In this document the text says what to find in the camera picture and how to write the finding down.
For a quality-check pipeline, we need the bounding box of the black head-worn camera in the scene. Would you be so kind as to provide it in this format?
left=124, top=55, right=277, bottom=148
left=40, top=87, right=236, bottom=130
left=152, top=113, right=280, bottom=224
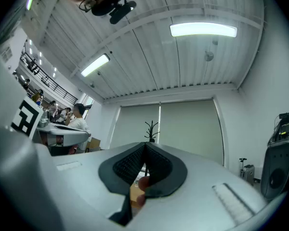
left=91, top=0, right=137, bottom=25

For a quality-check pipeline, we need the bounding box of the grey-green roller blind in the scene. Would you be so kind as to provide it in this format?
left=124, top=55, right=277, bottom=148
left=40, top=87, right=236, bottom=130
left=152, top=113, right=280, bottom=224
left=158, top=99, right=225, bottom=166
left=110, top=104, right=161, bottom=151

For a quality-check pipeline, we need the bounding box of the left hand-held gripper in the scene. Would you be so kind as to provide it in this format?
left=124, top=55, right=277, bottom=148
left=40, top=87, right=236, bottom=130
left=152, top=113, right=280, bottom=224
left=11, top=96, right=92, bottom=147

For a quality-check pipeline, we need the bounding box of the black coat rack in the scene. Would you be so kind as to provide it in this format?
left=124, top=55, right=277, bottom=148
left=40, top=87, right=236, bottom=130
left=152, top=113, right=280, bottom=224
left=144, top=120, right=161, bottom=178

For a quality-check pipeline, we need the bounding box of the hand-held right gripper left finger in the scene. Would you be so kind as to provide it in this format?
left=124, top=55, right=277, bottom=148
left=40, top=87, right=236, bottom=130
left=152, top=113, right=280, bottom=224
left=49, top=142, right=145, bottom=231

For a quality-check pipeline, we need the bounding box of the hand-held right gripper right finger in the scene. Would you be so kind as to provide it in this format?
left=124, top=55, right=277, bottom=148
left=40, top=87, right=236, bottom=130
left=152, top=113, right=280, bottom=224
left=129, top=142, right=268, bottom=231

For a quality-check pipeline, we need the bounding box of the person's right hand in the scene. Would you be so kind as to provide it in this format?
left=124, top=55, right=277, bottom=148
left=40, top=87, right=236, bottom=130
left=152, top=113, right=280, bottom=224
left=136, top=176, right=151, bottom=208

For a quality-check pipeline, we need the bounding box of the brown cardboard box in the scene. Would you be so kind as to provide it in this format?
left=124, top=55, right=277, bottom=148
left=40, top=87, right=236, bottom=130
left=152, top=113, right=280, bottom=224
left=85, top=137, right=102, bottom=152

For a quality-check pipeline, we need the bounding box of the wooden coffee table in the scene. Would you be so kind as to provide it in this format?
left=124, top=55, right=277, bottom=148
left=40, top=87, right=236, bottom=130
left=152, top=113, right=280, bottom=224
left=129, top=184, right=141, bottom=210

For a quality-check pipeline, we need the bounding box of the black mezzanine railing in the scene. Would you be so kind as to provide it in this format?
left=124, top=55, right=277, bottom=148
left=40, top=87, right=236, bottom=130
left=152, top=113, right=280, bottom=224
left=19, top=51, right=79, bottom=103

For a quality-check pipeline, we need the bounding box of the silver scooter suitcase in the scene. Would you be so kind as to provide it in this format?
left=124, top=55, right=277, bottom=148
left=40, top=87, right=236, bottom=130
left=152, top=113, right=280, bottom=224
left=238, top=157, right=256, bottom=186

